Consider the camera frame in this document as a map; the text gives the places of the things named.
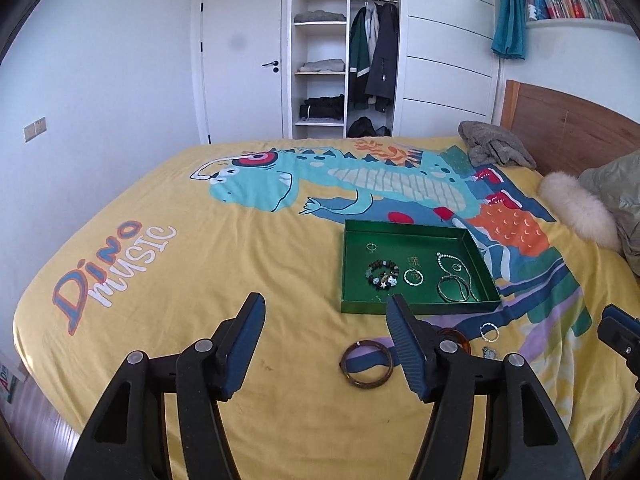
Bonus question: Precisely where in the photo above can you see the dark hanging jackets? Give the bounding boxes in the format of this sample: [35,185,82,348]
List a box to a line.
[348,1,399,113]

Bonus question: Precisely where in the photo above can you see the wooden headboard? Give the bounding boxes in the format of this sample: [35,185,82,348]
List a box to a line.
[500,79,639,177]

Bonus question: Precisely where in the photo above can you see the silver wristwatch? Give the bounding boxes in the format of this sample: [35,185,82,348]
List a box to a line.
[483,347,498,360]

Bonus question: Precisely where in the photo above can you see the white fluffy pillow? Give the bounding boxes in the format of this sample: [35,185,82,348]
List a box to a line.
[538,171,622,254]

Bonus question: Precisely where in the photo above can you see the white door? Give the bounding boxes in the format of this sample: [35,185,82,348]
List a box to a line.
[201,0,284,143]

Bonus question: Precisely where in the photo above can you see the wall light switch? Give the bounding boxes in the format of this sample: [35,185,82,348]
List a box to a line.
[24,117,47,142]

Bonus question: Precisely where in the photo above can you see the amber translucent bangle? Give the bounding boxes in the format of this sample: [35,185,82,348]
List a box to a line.
[438,327,472,356]

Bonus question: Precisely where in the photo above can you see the folded black clothes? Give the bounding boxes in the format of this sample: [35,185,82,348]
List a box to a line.
[298,94,345,120]

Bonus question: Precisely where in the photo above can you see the row of books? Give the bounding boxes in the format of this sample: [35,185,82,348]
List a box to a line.
[526,0,631,25]

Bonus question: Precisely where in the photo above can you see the green metallic tray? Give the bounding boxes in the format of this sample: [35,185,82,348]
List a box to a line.
[341,220,500,315]

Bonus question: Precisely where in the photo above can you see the dark brown bangle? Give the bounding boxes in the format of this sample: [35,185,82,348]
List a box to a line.
[338,337,399,390]

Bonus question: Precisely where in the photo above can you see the grey crumpled garment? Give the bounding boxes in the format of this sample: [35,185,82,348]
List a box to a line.
[458,120,537,170]

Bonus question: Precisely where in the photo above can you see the thin silver bangle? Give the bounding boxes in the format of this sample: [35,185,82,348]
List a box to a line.
[436,274,478,304]

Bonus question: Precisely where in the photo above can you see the black door handle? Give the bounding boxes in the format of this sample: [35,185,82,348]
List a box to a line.
[262,60,280,73]

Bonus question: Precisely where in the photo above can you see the grey-green duvet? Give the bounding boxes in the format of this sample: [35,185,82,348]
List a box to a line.
[578,151,640,276]

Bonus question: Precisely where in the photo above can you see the open white wardrobe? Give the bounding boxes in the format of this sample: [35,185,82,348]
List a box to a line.
[286,0,501,140]

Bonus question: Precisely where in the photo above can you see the teal curtain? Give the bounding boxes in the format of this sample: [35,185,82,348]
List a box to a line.
[491,0,527,60]

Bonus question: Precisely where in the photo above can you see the small twisted silver hoop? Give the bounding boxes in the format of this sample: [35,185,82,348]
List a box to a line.
[480,322,500,344]

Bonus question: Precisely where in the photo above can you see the beaded stone bracelet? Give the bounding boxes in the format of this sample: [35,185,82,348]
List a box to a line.
[365,258,403,291]

